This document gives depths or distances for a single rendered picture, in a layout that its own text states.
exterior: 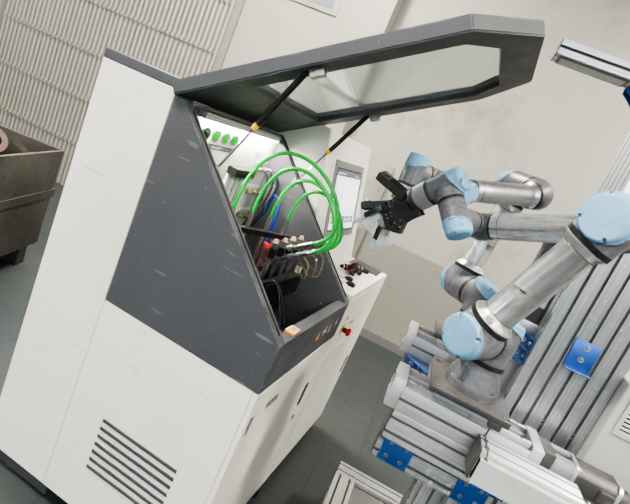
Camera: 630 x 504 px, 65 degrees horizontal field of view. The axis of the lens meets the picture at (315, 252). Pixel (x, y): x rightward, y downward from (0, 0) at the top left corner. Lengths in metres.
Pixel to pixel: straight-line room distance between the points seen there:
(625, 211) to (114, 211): 1.34
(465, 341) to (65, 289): 1.24
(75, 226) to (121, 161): 0.27
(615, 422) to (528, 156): 3.08
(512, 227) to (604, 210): 0.31
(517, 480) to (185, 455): 0.93
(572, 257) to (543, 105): 3.37
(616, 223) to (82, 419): 1.62
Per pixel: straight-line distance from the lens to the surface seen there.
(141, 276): 1.58
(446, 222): 1.38
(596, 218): 1.19
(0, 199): 3.21
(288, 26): 4.86
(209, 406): 1.55
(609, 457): 1.72
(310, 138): 2.07
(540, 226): 1.40
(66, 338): 1.83
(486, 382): 1.44
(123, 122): 1.62
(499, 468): 1.41
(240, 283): 1.40
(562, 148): 4.52
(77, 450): 1.93
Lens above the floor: 1.51
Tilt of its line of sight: 12 degrees down
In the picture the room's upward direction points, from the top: 23 degrees clockwise
